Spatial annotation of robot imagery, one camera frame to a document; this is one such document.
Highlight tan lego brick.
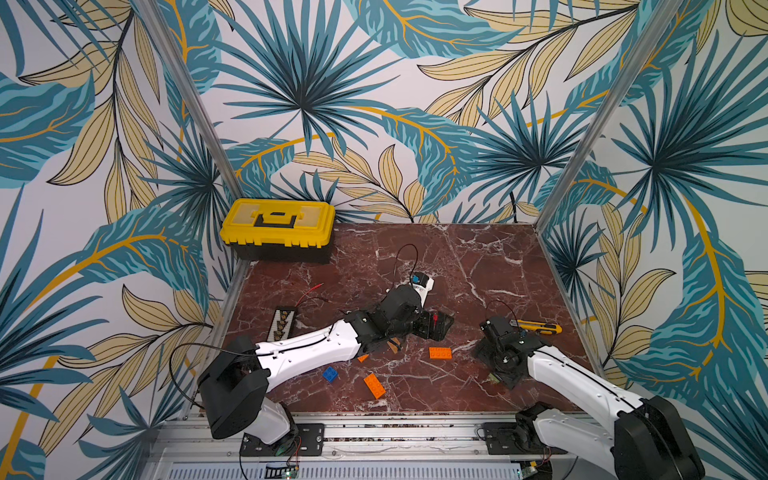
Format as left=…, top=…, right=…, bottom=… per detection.
left=387, top=337, right=404, bottom=354

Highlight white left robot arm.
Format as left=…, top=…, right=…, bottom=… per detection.
left=198, top=284, right=454, bottom=445

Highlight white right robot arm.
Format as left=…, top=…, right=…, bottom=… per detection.
left=475, top=316, right=705, bottom=479

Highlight orange lego brick front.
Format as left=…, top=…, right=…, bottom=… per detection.
left=364, top=373, right=386, bottom=399

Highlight blue lego brick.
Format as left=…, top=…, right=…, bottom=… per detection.
left=323, top=367, right=338, bottom=383

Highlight yellow utility knife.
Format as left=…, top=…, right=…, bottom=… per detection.
left=516, top=320, right=563, bottom=335

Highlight yellow black toolbox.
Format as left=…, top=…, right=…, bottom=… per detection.
left=220, top=199, right=336, bottom=264

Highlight black camera cable left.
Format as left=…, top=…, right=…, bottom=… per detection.
left=392, top=242, right=420, bottom=286

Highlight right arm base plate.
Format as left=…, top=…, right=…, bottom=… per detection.
left=475, top=422, right=566, bottom=457

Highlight red black wires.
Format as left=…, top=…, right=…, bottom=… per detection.
left=292, top=281, right=328, bottom=310

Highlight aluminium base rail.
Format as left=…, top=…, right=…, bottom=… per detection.
left=140, top=410, right=667, bottom=480

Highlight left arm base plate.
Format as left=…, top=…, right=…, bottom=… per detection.
left=240, top=423, right=325, bottom=458

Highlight aluminium corner post right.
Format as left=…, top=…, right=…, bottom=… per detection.
left=535, top=0, right=682, bottom=235

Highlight aluminium corner post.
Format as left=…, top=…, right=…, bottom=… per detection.
left=135, top=0, right=244, bottom=199
left=535, top=0, right=682, bottom=235

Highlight aluminium corner post left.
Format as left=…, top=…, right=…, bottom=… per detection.
left=135, top=0, right=244, bottom=199

